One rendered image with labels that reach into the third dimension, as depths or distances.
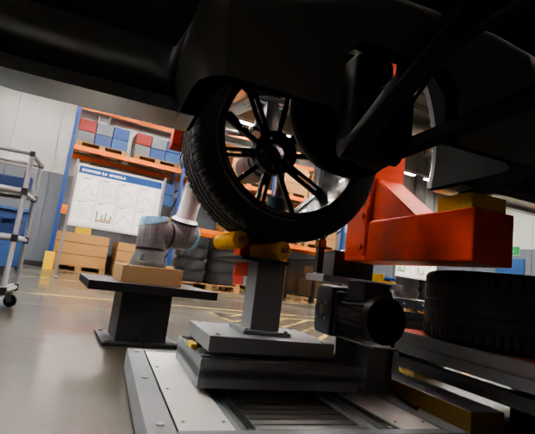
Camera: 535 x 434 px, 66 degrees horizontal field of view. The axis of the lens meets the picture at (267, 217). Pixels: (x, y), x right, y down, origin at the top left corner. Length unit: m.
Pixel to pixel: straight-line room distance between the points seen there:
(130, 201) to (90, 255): 3.52
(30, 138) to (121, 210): 5.31
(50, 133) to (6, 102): 1.19
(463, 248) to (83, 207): 6.60
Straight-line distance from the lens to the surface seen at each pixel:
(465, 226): 1.35
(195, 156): 1.26
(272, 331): 1.35
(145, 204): 7.53
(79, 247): 10.74
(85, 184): 7.44
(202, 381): 1.20
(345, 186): 1.44
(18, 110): 12.45
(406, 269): 10.61
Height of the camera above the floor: 0.40
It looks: 8 degrees up
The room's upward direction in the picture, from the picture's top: 7 degrees clockwise
